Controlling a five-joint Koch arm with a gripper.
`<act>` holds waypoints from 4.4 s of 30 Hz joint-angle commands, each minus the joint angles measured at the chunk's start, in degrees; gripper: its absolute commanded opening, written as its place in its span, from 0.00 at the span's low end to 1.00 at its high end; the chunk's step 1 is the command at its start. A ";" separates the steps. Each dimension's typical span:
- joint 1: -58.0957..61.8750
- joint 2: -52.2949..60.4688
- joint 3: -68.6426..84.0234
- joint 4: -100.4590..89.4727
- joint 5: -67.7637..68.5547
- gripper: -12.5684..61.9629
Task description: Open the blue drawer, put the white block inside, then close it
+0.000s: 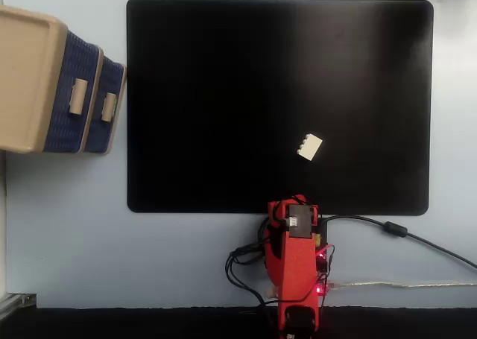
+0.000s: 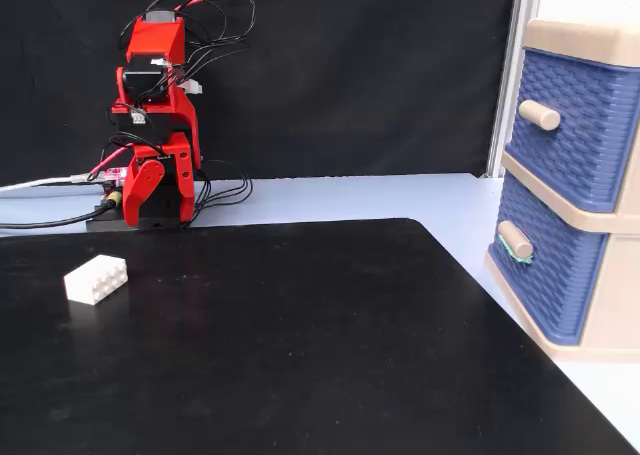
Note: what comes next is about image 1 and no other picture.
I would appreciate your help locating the large black rectangular mat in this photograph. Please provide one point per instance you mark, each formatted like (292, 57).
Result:
(231, 104)

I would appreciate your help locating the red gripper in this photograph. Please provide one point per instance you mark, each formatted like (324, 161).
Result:
(277, 210)

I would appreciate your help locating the robot controller circuit board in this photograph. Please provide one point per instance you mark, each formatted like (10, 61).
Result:
(322, 264)

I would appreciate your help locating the beige plastic drawer cabinet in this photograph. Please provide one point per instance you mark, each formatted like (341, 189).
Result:
(22, 78)

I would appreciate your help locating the aluminium profile rail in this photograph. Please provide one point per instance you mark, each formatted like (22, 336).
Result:
(16, 301)

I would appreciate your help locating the white toy building block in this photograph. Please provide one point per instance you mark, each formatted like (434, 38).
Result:
(310, 147)

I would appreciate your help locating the red robot arm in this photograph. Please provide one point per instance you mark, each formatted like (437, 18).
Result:
(298, 264)

